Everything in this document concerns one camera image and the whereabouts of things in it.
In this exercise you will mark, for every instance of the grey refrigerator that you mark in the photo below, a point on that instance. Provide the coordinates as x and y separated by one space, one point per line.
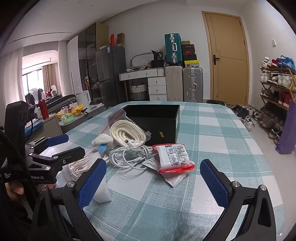
109 69

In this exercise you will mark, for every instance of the white curtain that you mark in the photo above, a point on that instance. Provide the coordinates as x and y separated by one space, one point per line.
63 67

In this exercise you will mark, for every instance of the red-edged white packet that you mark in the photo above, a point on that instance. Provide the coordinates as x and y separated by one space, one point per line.
173 157

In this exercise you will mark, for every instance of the woven laundry basket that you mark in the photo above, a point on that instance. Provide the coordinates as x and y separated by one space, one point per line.
138 92

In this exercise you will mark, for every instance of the teal checked tablecloth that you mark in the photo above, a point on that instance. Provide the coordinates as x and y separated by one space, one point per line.
219 139

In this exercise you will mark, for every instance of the black flat case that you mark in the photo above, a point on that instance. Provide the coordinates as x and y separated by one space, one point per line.
61 102

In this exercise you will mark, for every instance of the black paper bag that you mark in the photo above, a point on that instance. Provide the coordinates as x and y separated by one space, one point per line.
157 59

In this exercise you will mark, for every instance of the beige suitcase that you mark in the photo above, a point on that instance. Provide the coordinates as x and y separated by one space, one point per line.
174 83

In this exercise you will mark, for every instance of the clear zip bag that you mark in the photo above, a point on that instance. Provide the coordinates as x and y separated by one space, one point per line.
115 115

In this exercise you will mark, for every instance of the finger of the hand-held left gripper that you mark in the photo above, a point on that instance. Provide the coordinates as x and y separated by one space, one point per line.
69 154
57 140

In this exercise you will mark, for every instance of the purple bag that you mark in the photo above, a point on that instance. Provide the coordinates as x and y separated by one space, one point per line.
288 132

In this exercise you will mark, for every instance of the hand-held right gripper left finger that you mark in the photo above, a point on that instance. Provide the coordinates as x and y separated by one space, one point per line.
92 183

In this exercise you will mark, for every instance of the brown curtain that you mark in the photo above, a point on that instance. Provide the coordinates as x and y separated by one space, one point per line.
49 77

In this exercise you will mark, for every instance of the black red shoe box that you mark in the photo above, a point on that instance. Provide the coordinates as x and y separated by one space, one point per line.
188 49

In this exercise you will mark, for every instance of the red bottle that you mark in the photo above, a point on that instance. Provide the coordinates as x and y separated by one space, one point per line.
43 109

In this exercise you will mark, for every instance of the wooden door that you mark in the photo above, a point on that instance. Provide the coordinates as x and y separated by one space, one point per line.
229 58

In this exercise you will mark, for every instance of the group of shoes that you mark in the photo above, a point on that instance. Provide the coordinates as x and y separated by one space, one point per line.
247 117

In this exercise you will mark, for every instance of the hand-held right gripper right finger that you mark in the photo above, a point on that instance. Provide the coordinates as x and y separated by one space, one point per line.
215 185

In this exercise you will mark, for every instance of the person's left forearm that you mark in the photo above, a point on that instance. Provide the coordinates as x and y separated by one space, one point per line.
13 217

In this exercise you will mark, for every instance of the black trash bin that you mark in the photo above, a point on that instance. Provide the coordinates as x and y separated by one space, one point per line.
216 102

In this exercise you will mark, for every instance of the yellow black shoe box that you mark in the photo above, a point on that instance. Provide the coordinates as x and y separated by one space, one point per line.
191 63

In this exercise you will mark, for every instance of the silver suitcase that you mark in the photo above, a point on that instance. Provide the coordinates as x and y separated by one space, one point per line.
193 83

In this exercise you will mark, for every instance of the black cardboard box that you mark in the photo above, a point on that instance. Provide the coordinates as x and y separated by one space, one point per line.
159 129

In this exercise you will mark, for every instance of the brown paper bag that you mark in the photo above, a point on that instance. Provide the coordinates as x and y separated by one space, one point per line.
120 40

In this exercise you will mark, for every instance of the teal suitcase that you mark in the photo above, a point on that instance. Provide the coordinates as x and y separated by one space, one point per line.
172 48

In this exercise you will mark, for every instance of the red carton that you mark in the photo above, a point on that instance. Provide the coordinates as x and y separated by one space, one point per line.
112 39

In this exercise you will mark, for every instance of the yellow plastic bag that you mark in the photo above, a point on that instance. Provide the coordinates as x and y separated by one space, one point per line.
78 109

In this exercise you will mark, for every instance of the green toy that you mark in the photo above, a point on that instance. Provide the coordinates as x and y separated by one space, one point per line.
67 118

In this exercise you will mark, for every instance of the wooden shoe rack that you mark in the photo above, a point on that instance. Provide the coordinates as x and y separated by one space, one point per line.
281 97

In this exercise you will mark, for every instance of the dark glass cabinet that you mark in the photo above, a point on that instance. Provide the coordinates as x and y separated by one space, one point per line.
86 58

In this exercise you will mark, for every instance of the white desk with drawers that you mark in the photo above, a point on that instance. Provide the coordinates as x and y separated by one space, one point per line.
157 87

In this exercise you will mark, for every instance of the person's left hand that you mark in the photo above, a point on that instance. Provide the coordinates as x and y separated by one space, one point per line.
16 190

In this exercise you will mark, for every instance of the white electric kettle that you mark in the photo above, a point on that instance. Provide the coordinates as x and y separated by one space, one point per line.
82 97

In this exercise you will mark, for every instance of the silver medicine packet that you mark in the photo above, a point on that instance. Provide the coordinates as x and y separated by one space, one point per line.
175 180

